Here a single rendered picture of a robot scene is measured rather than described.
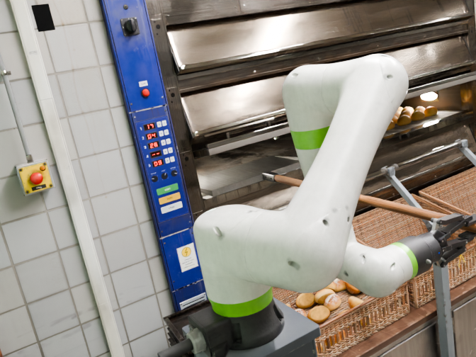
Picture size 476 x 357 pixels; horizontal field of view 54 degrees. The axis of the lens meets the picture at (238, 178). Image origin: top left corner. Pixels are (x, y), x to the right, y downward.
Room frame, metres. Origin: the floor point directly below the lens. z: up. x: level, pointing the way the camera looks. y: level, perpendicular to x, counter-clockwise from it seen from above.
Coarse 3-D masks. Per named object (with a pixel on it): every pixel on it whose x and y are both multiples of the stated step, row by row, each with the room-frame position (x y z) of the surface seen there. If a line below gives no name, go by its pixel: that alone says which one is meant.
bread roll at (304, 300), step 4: (300, 296) 1.89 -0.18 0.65; (304, 296) 1.89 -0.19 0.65; (308, 296) 1.89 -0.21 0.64; (312, 296) 1.90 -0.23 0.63; (296, 300) 1.88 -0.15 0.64; (300, 300) 1.87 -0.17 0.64; (304, 300) 1.87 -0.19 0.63; (308, 300) 1.88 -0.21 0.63; (312, 300) 1.89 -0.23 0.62; (296, 304) 1.87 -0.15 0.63; (300, 304) 1.86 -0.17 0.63; (304, 304) 1.86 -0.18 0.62; (308, 304) 1.87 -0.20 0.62; (312, 304) 1.88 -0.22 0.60; (304, 308) 1.87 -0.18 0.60
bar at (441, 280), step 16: (448, 144) 2.04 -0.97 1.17; (464, 144) 2.07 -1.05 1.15; (416, 160) 1.93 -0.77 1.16; (368, 176) 1.80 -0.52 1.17; (400, 192) 1.81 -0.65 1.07; (432, 224) 1.69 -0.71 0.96; (448, 288) 1.67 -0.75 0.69; (448, 304) 1.66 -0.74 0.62; (448, 320) 1.66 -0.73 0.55; (448, 336) 1.65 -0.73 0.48; (448, 352) 1.65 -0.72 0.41
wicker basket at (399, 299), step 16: (272, 288) 1.91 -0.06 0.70; (400, 288) 1.70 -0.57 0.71; (320, 304) 1.89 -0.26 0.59; (368, 304) 1.61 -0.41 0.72; (384, 304) 1.65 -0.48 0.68; (400, 304) 1.69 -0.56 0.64; (336, 320) 1.54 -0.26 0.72; (352, 320) 1.57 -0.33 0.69; (368, 320) 1.61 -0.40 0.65; (384, 320) 1.64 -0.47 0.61; (320, 336) 1.50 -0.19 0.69; (336, 336) 1.53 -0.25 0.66; (352, 336) 1.56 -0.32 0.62; (368, 336) 1.60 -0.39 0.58; (320, 352) 1.50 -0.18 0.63; (336, 352) 1.53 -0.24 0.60
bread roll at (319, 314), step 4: (312, 308) 1.77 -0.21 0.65; (316, 308) 1.76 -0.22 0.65; (320, 308) 1.76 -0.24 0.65; (324, 308) 1.76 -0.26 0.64; (328, 308) 1.77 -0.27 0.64; (308, 312) 1.76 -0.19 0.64; (312, 312) 1.75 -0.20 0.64; (316, 312) 1.75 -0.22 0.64; (320, 312) 1.75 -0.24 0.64; (324, 312) 1.75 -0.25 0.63; (328, 312) 1.75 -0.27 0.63; (308, 316) 1.75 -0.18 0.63; (312, 316) 1.74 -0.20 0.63; (316, 316) 1.74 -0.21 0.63; (320, 316) 1.74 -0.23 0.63; (324, 316) 1.74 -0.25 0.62; (328, 316) 1.75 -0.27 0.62; (312, 320) 1.73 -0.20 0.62; (316, 320) 1.73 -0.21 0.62; (320, 320) 1.73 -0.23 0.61; (324, 320) 1.74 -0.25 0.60
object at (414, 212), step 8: (280, 176) 1.91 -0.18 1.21; (288, 184) 1.86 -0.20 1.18; (296, 184) 1.80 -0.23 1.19; (360, 200) 1.48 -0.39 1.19; (368, 200) 1.45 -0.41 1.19; (376, 200) 1.42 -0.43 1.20; (384, 200) 1.40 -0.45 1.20; (384, 208) 1.39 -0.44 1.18; (392, 208) 1.36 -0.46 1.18; (400, 208) 1.33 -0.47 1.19; (408, 208) 1.31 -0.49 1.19; (416, 208) 1.29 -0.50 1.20; (416, 216) 1.28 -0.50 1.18; (424, 216) 1.25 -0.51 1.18; (432, 216) 1.23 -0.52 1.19; (440, 216) 1.21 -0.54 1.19; (448, 224) 1.19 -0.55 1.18
